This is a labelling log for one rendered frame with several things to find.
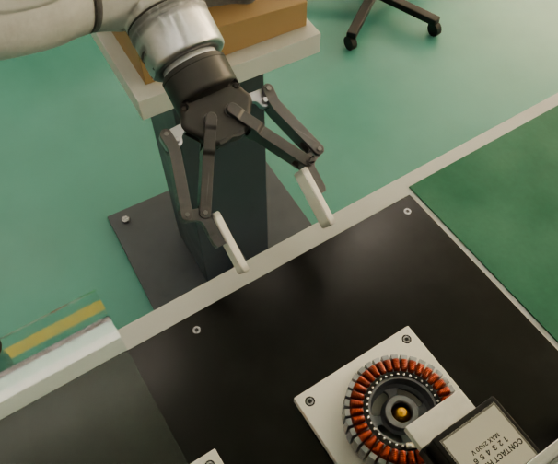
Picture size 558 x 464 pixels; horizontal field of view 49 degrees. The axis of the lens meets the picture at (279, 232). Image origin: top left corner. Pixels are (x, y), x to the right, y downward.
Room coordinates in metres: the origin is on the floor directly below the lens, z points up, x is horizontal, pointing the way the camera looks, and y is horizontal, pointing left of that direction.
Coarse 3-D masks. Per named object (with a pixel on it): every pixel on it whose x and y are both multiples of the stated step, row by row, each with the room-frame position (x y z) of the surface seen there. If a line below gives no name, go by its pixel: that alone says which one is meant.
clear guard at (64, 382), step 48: (48, 336) 0.15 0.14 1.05; (96, 336) 0.14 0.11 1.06; (0, 384) 0.12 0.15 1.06; (48, 384) 0.12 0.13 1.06; (96, 384) 0.12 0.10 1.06; (144, 384) 0.12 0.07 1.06; (0, 432) 0.09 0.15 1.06; (48, 432) 0.09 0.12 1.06; (96, 432) 0.09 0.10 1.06; (144, 432) 0.09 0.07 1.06
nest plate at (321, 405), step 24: (408, 336) 0.27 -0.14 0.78; (360, 360) 0.24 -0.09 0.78; (432, 360) 0.24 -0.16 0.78; (336, 384) 0.22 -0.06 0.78; (456, 384) 0.22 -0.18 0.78; (312, 408) 0.19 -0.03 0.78; (336, 408) 0.19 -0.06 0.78; (336, 432) 0.17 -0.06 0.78; (384, 432) 0.17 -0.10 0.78; (336, 456) 0.14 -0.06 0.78
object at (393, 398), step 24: (384, 360) 0.23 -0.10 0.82; (408, 360) 0.23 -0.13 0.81; (360, 384) 0.20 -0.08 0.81; (384, 384) 0.21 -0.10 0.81; (408, 384) 0.21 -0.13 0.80; (432, 384) 0.20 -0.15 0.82; (360, 408) 0.18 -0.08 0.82; (384, 408) 0.18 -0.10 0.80; (408, 408) 0.19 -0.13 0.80; (432, 408) 0.18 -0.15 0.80; (360, 432) 0.16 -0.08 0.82; (360, 456) 0.14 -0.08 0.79; (384, 456) 0.14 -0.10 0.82; (408, 456) 0.14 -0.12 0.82
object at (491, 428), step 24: (456, 408) 0.16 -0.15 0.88; (480, 408) 0.15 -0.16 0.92; (408, 432) 0.14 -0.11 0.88; (432, 432) 0.14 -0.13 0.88; (456, 432) 0.13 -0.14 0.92; (480, 432) 0.13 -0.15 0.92; (504, 432) 0.13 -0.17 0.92; (432, 456) 0.12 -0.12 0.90; (456, 456) 0.11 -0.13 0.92; (480, 456) 0.11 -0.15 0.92; (504, 456) 0.11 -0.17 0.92; (528, 456) 0.11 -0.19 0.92
